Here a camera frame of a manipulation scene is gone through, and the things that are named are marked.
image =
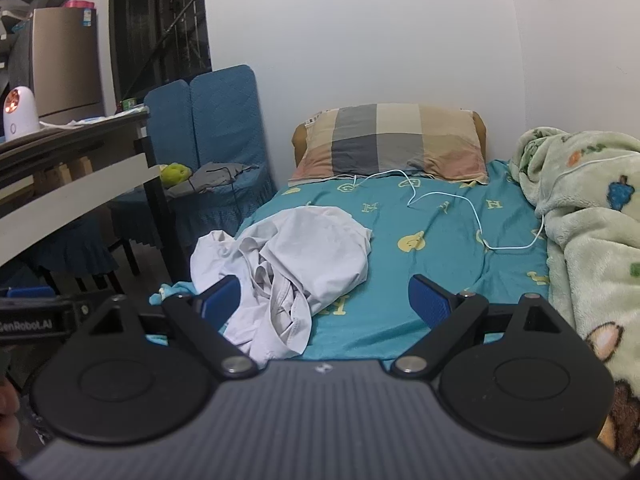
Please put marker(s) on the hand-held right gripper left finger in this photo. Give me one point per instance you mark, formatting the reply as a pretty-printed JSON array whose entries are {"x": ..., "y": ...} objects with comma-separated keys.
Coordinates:
[{"x": 222, "y": 302}]

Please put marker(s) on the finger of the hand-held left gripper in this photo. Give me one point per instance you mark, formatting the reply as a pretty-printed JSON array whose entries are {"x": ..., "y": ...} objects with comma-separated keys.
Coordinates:
[{"x": 30, "y": 292}]

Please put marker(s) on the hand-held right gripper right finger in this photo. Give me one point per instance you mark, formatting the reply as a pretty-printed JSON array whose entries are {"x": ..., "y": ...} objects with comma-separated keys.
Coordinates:
[{"x": 427, "y": 302}]

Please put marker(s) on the white shirt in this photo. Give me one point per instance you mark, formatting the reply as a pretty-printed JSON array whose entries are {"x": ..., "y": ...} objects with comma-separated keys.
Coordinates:
[{"x": 310, "y": 250}]

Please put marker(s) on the person's left hand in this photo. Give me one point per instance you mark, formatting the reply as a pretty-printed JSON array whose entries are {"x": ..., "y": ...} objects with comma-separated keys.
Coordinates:
[{"x": 7, "y": 425}]

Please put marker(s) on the blue covered chair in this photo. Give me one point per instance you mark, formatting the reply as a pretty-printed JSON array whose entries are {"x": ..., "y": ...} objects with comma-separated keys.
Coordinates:
[
  {"x": 167, "y": 120},
  {"x": 225, "y": 110},
  {"x": 75, "y": 245}
]

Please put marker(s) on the dining table with black legs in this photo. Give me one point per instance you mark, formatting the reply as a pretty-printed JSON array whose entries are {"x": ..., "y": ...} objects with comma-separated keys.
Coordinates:
[{"x": 60, "y": 210}]

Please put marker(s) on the teal printed bed sheet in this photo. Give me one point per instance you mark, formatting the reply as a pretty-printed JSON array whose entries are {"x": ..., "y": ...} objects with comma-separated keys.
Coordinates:
[{"x": 425, "y": 210}]

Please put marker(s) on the grey cloth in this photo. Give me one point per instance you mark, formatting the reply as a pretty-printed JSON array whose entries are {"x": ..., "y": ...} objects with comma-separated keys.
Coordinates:
[{"x": 210, "y": 177}]

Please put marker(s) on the yellow-green plush toy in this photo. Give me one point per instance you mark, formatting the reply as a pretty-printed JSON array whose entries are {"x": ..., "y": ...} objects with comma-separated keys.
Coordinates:
[{"x": 174, "y": 174}]

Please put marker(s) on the plaid pillow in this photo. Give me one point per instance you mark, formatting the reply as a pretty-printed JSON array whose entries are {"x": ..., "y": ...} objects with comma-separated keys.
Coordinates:
[{"x": 380, "y": 140}]

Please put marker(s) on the green fleece printed blanket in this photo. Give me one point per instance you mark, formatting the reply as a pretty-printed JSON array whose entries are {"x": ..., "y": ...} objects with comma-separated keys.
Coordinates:
[{"x": 590, "y": 240}]

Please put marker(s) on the brown pillow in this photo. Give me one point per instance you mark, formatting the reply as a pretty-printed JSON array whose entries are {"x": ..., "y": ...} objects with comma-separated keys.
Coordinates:
[{"x": 298, "y": 142}]

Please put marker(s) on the papers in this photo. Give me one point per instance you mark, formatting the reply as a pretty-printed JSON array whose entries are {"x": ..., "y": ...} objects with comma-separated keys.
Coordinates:
[{"x": 85, "y": 121}]

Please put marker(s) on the small green item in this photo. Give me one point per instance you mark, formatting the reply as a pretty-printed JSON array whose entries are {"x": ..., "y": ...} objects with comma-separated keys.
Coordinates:
[{"x": 132, "y": 106}]

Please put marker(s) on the gold refrigerator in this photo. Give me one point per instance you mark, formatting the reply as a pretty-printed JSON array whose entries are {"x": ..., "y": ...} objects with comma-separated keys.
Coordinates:
[{"x": 65, "y": 70}]

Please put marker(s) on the dark window with grille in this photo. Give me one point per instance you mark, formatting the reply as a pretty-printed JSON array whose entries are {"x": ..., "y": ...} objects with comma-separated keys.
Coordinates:
[{"x": 160, "y": 20}]

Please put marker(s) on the pink lidded container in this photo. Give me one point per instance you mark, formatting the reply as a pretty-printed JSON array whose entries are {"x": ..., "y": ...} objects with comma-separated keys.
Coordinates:
[{"x": 80, "y": 5}]

